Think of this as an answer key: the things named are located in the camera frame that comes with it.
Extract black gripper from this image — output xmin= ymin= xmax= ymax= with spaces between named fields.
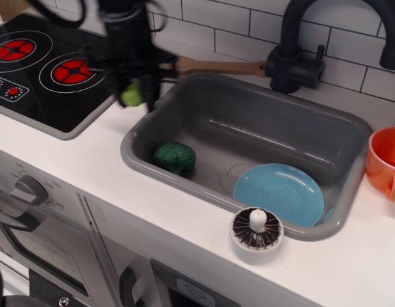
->
xmin=85 ymin=15 xmax=179 ymax=112

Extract green handled grey spatula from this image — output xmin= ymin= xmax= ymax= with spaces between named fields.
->
xmin=120 ymin=79 xmax=143 ymax=107

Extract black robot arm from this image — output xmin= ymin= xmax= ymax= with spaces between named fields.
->
xmin=86 ymin=1 xmax=179 ymax=112

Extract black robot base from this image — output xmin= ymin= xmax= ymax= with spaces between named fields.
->
xmin=0 ymin=262 xmax=88 ymax=306

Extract grey plastic sink basin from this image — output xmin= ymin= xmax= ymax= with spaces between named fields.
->
xmin=120 ymin=73 xmax=372 ymax=241

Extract blue plastic plate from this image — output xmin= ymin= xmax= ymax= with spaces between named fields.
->
xmin=233 ymin=163 xmax=325 ymax=226

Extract wooden spoon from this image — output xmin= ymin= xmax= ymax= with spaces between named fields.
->
xmin=177 ymin=56 xmax=266 ymax=77

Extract green toy broccoli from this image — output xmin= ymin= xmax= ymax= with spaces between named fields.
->
xmin=153 ymin=142 xmax=197 ymax=175

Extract black toy stove top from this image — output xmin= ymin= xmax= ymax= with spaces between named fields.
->
xmin=0 ymin=13 xmax=115 ymax=140

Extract grey oven knob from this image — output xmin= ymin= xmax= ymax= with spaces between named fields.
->
xmin=10 ymin=175 xmax=49 ymax=206

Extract black toy faucet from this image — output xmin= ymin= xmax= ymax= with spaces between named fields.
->
xmin=264 ymin=0 xmax=395 ymax=94

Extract white brown toy mushroom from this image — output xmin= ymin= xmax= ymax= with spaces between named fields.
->
xmin=229 ymin=207 xmax=284 ymax=257

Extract orange plastic cup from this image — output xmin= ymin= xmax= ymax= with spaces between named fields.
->
xmin=366 ymin=126 xmax=395 ymax=202

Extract black braided cable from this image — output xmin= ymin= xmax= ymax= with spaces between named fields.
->
xmin=27 ymin=0 xmax=88 ymax=29

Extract grey oven door handle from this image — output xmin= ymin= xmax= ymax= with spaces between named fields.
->
xmin=0 ymin=194 xmax=46 ymax=232

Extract black cabinet handle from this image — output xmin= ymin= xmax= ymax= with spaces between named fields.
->
xmin=119 ymin=267 xmax=146 ymax=307

